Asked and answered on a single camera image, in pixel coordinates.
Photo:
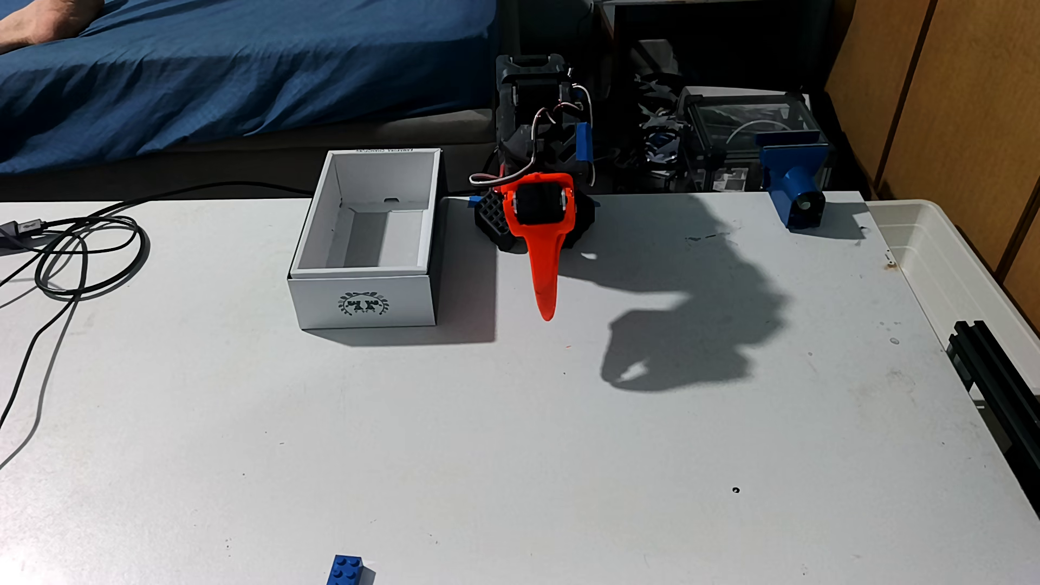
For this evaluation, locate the white cardboard box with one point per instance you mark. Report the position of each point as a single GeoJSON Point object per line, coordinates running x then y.
{"type": "Point", "coordinates": [366, 305]}

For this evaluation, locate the clear plastic enclosure box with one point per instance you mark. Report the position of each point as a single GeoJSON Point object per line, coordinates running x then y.
{"type": "Point", "coordinates": [747, 114]}

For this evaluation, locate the blue bed sheet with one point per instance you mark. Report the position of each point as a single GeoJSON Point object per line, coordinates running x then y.
{"type": "Point", "coordinates": [244, 65]}

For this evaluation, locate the blue toy brick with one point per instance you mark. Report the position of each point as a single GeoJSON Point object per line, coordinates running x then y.
{"type": "Point", "coordinates": [344, 571]}

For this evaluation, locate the white plastic bin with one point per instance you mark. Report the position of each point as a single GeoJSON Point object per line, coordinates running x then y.
{"type": "Point", "coordinates": [934, 260]}

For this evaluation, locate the wooden cabinet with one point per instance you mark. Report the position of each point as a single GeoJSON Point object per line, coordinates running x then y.
{"type": "Point", "coordinates": [959, 106]}

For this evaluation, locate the black usb connector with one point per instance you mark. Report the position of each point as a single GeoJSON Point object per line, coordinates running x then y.
{"type": "Point", "coordinates": [20, 228]}

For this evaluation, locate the blue printed clamp mount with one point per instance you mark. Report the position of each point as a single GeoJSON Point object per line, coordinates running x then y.
{"type": "Point", "coordinates": [792, 183]}

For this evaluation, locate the person's foot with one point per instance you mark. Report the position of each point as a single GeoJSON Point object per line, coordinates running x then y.
{"type": "Point", "coordinates": [45, 20]}

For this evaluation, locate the black aluminium extrusion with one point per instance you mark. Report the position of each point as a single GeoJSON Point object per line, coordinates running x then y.
{"type": "Point", "coordinates": [995, 382]}

